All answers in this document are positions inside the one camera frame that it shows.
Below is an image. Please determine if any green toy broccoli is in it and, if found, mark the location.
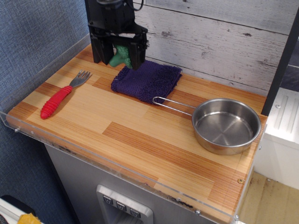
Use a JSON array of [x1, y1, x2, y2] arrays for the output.
[[109, 45, 133, 69]]

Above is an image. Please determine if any clear acrylic table guard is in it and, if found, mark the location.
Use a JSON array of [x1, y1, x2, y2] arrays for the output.
[[6, 46, 262, 224]]

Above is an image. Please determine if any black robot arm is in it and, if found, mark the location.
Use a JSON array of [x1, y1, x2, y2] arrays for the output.
[[85, 0, 148, 70]]

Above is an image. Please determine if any black right vertical post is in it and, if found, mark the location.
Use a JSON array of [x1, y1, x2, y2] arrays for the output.
[[261, 10, 299, 116]]

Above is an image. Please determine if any silver dispenser panel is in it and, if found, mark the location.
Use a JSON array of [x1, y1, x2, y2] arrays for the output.
[[96, 184, 154, 224]]

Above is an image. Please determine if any grey cabinet front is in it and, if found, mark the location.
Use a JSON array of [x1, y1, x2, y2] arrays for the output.
[[46, 146, 212, 224]]

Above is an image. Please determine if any stainless steel pan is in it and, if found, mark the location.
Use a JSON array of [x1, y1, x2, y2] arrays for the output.
[[152, 96, 262, 155]]

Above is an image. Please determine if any black left vertical post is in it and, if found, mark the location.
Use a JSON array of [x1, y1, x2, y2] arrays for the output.
[[84, 0, 110, 63]]

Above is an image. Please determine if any red handled fork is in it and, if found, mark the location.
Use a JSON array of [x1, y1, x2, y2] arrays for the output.
[[40, 70, 92, 119]]

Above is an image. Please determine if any purple folded towel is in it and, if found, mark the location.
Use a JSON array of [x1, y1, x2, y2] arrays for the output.
[[111, 61, 182, 104]]

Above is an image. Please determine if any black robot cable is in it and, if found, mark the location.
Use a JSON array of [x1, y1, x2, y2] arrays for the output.
[[126, 0, 144, 12]]

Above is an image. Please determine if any white ridged appliance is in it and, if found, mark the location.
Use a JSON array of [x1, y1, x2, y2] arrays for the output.
[[254, 88, 299, 189]]

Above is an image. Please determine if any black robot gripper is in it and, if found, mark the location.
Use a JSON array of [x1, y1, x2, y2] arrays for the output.
[[90, 0, 148, 70]]

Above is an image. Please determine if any black vertical post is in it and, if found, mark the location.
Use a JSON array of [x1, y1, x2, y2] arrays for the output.
[[84, 0, 110, 63], [261, 10, 299, 116]]

